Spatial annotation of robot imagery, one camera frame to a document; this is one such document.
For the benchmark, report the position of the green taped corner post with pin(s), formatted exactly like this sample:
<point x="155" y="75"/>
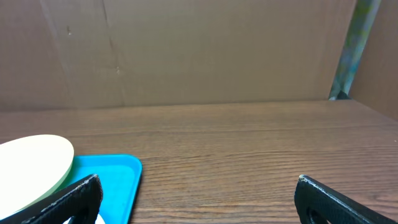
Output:
<point x="359" y="28"/>

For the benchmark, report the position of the blue plastic tray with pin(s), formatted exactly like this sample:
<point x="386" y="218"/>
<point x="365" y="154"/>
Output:
<point x="119" y="175"/>

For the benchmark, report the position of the white plate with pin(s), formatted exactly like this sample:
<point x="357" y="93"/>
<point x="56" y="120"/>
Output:
<point x="99" y="220"/>

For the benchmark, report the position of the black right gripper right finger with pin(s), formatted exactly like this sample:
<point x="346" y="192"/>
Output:
<point x="317" y="203"/>

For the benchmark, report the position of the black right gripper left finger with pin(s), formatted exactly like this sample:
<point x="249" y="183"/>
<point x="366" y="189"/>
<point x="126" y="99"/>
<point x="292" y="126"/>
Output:
<point x="79" y="203"/>

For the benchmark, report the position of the yellow plate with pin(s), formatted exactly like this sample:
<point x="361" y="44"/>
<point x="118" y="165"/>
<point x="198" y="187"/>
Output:
<point x="32" y="168"/>

